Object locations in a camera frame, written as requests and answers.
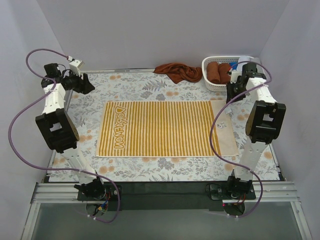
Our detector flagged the rolled brown towel left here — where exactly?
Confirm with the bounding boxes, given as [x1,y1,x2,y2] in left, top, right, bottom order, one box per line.
[206,61,221,85]

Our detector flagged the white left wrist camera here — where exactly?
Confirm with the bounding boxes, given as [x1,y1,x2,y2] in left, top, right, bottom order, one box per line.
[67,56,84,77]

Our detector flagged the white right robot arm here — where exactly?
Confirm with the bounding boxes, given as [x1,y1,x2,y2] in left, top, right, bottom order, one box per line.
[226,61,286,199]

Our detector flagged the yellow striped towel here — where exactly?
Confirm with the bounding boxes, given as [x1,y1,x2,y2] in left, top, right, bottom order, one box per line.
[96,100,239,158]

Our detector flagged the rolled brown towel right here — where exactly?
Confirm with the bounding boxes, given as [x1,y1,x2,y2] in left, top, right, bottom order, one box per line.
[218,63,231,85]

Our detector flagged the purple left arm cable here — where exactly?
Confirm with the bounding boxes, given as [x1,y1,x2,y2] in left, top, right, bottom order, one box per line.
[7,48,122,224]

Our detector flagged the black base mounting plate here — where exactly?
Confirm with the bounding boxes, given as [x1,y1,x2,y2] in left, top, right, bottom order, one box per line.
[76,181,257,218]

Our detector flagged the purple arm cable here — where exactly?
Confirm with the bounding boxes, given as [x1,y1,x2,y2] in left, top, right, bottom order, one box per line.
[209,60,273,219]
[7,48,122,224]

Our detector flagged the aluminium frame rail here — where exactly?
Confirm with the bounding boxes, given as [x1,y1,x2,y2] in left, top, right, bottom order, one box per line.
[31,181,300,203]

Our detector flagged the rolled light blue towel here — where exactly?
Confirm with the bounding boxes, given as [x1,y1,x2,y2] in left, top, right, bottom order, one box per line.
[238,55,254,64]

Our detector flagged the floral patterned table mat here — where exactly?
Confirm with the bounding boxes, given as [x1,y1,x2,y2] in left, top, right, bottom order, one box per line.
[47,70,280,183]

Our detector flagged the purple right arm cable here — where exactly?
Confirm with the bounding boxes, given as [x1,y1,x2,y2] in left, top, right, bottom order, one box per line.
[209,60,273,219]

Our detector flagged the rolled brown towel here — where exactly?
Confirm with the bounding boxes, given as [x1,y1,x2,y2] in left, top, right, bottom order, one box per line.
[218,63,231,85]
[206,61,221,85]

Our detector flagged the white plastic basket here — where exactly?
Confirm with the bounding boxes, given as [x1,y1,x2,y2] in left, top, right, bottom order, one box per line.
[201,55,241,92]

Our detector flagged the crumpled brown towel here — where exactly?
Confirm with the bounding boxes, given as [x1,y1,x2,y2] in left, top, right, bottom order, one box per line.
[153,62,203,84]

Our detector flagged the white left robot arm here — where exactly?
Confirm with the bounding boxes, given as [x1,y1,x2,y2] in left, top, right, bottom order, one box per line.
[35,63,107,200]

